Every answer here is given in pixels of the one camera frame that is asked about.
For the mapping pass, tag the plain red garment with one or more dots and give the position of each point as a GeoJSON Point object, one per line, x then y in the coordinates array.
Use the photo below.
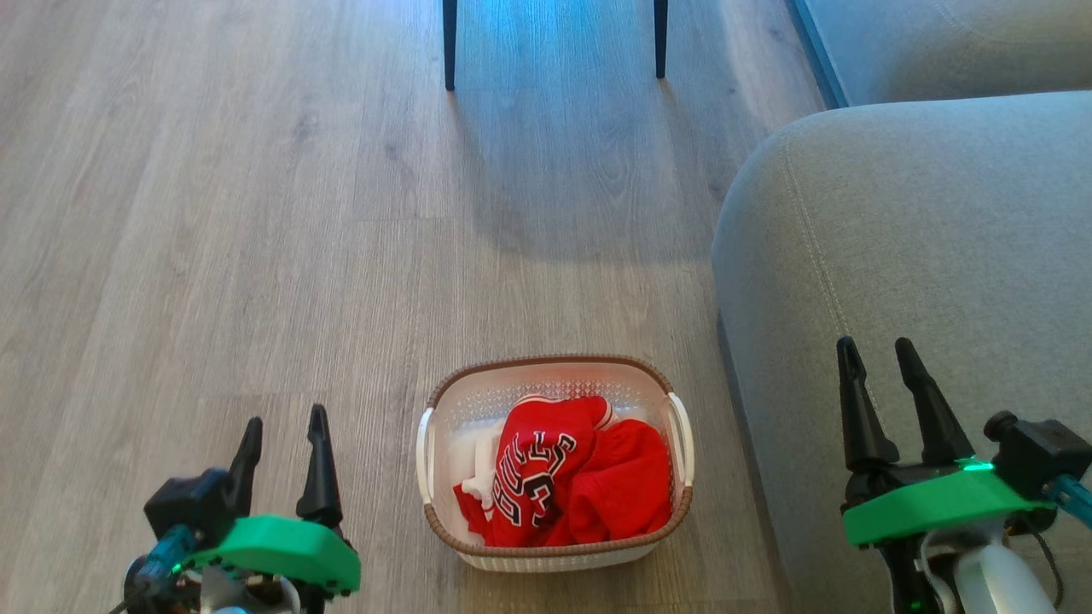
{"type": "Point", "coordinates": [623, 486]}

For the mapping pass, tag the black table leg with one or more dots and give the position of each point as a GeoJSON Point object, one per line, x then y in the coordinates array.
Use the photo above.
{"type": "Point", "coordinates": [660, 38]}
{"type": "Point", "coordinates": [450, 43]}

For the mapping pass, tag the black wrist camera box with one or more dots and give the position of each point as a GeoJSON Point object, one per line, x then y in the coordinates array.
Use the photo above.
{"type": "Point", "coordinates": [1036, 452]}
{"type": "Point", "coordinates": [183, 507]}

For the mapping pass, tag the red white printed jersey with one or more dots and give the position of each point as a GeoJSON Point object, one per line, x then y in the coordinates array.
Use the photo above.
{"type": "Point", "coordinates": [533, 460]}

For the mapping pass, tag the white brown-rimmed laundry basket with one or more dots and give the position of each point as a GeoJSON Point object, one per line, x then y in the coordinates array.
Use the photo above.
{"type": "Point", "coordinates": [478, 401]}

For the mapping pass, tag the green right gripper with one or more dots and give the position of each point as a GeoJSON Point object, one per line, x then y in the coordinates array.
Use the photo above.
{"type": "Point", "coordinates": [930, 503]}

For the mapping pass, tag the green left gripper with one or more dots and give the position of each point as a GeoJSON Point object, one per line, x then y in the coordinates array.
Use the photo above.
{"type": "Point", "coordinates": [281, 550]}

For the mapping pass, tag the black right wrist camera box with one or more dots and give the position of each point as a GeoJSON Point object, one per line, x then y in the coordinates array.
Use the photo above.
{"type": "Point", "coordinates": [1036, 452]}

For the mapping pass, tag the grey fabric sofa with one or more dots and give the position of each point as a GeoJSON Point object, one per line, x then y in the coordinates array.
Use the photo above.
{"type": "Point", "coordinates": [896, 239]}

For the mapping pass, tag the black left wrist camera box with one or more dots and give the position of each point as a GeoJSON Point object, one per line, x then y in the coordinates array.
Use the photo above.
{"type": "Point", "coordinates": [183, 507]}

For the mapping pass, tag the grey sofa section blue edge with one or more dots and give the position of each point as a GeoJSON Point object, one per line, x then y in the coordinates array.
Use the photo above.
{"type": "Point", "coordinates": [955, 43]}

